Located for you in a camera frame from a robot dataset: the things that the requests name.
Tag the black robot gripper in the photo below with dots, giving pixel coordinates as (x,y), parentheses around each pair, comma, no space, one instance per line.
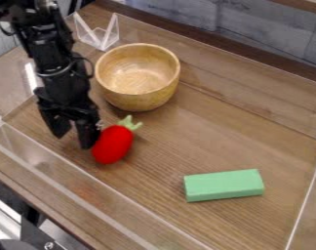
(64,101)

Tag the red plush strawberry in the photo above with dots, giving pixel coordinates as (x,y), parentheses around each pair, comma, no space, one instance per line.
(114,142)

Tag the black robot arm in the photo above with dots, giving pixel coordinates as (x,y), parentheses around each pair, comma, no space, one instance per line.
(38,25)

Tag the wooden bowl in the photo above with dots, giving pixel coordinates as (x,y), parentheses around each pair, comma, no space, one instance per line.
(138,75)

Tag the clear acrylic triangular stand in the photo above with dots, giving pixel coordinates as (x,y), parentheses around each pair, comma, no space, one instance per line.
(98,37)

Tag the green foam block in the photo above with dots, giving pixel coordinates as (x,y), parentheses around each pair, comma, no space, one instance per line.
(221,185)

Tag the clear acrylic tray wall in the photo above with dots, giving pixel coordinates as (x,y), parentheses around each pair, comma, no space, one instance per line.
(98,215)

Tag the black metal bracket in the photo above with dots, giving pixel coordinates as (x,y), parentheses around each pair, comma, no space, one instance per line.
(34,236)

